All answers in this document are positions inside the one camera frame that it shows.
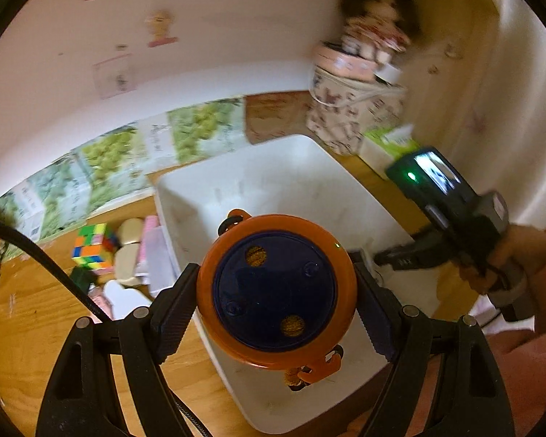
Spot pink plastic box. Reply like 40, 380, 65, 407
135, 215, 160, 278

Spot white power adapter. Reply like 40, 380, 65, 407
375, 61, 403, 85

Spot pink square wall sticker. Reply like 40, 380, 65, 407
93, 52, 137, 98

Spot person's right hand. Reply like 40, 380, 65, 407
459, 227, 546, 292

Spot white plastic bin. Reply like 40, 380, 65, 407
155, 134, 419, 435

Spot white plug adapter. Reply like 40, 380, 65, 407
102, 280, 152, 320

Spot green tissue pack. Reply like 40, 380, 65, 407
359, 123, 422, 178

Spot orange and blue round reel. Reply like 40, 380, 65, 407
197, 209, 358, 385

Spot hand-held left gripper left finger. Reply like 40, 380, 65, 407
36, 263, 200, 437

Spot thick black gripper cable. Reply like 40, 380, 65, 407
0, 214, 210, 437

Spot pink round tin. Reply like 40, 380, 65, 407
312, 41, 378, 83

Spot rag doll with brown hair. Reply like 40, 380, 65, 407
339, 0, 422, 62

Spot printed fabric basket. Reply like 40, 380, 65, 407
306, 66, 408, 155

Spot person's pink clothing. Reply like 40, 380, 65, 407
409, 323, 546, 437

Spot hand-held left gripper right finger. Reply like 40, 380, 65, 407
352, 259, 515, 437

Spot yellow pony wall sticker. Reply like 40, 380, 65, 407
145, 10, 178, 48

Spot brown printed cardboard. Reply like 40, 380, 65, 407
243, 92, 314, 144

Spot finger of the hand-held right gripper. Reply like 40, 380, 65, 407
373, 230, 456, 273

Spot multicoloured puzzle cube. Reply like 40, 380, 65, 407
72, 223, 119, 276

